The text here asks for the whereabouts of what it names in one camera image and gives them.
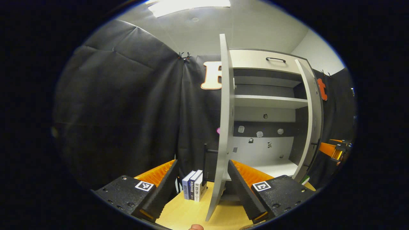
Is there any narrow white cabinet shelf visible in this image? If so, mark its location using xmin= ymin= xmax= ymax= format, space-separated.
xmin=234 ymin=76 xmax=302 ymax=88

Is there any white book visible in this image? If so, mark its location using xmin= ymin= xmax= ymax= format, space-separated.
xmin=194 ymin=174 xmax=208 ymax=202

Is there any ceiling light panel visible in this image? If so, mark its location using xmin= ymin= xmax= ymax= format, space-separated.
xmin=148 ymin=0 xmax=231 ymax=18

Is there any white cabinet door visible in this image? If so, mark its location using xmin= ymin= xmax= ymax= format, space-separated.
xmin=205 ymin=34 xmax=235 ymax=222
xmin=291 ymin=58 xmax=324 ymax=183

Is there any white cabinet drawer front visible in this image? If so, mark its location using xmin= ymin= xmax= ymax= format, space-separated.
xmin=229 ymin=50 xmax=309 ymax=75

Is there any white and grey cabinet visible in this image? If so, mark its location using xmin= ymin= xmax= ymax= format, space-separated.
xmin=228 ymin=49 xmax=321 ymax=183

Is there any dark navy book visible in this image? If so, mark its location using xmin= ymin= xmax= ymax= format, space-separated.
xmin=189 ymin=170 xmax=203 ymax=201

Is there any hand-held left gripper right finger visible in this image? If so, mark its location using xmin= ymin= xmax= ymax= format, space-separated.
xmin=228 ymin=160 xmax=317 ymax=224

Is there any black backdrop cloth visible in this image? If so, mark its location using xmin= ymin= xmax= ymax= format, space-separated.
xmin=53 ymin=19 xmax=357 ymax=193

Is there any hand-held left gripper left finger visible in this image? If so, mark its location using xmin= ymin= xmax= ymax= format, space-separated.
xmin=91 ymin=159 xmax=179 ymax=223

